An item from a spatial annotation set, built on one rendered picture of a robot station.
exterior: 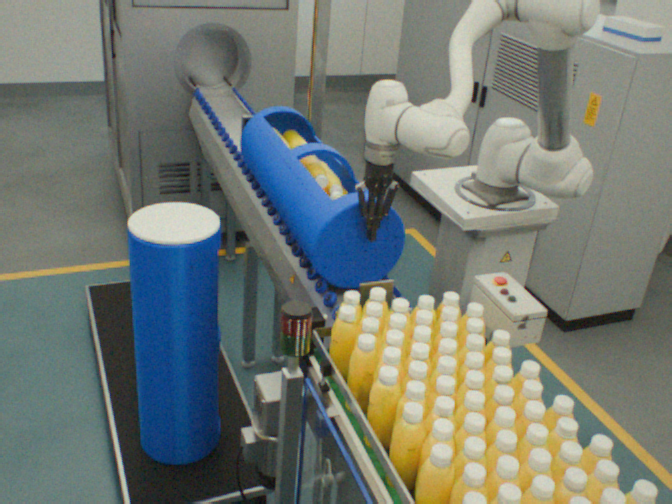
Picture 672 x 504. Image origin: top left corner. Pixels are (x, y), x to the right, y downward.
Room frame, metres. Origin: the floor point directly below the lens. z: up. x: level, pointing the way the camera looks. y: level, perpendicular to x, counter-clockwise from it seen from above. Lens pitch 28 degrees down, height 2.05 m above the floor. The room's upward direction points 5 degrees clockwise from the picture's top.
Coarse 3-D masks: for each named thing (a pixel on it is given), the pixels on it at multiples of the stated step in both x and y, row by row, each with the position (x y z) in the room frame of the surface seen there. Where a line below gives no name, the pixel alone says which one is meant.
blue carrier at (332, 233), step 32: (256, 128) 2.49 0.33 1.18; (288, 128) 2.64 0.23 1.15; (256, 160) 2.36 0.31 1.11; (288, 160) 2.17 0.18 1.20; (288, 192) 2.04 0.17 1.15; (320, 192) 1.92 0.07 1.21; (352, 192) 2.25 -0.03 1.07; (288, 224) 2.00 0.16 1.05; (320, 224) 1.79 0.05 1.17; (352, 224) 1.81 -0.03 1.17; (384, 224) 1.85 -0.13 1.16; (320, 256) 1.78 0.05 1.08; (352, 256) 1.81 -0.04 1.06; (384, 256) 1.86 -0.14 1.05; (352, 288) 1.82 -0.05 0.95
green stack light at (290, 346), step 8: (280, 336) 1.20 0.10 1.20; (288, 336) 1.19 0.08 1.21; (304, 336) 1.19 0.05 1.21; (280, 344) 1.20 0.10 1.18; (288, 344) 1.19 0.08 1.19; (296, 344) 1.19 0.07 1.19; (304, 344) 1.19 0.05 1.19; (288, 352) 1.19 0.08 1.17; (296, 352) 1.19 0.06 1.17; (304, 352) 1.19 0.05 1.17
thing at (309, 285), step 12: (204, 120) 3.31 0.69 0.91; (216, 132) 3.12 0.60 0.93; (228, 156) 2.86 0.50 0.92; (240, 168) 2.71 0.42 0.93; (252, 192) 2.50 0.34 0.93; (264, 216) 2.32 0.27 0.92; (276, 228) 2.21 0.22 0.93; (288, 252) 2.06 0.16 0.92; (300, 276) 1.92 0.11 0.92; (312, 288) 1.84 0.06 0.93; (324, 312) 1.73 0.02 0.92
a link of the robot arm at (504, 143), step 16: (496, 128) 2.37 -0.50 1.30; (512, 128) 2.35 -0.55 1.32; (528, 128) 2.39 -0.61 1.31; (496, 144) 2.34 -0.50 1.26; (512, 144) 2.32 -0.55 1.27; (528, 144) 2.32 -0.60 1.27; (480, 160) 2.39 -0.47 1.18; (496, 160) 2.34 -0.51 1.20; (512, 160) 2.30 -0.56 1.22; (480, 176) 2.38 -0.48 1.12; (496, 176) 2.34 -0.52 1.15; (512, 176) 2.30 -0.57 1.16
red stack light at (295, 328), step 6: (282, 318) 1.20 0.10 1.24; (288, 318) 1.19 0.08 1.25; (306, 318) 1.20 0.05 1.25; (282, 324) 1.20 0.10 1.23; (288, 324) 1.19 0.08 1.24; (294, 324) 1.19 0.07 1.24; (300, 324) 1.19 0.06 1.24; (306, 324) 1.20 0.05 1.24; (282, 330) 1.20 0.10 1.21; (288, 330) 1.19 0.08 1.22; (294, 330) 1.19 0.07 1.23; (300, 330) 1.19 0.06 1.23; (306, 330) 1.20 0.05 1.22; (294, 336) 1.19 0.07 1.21; (300, 336) 1.19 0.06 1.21
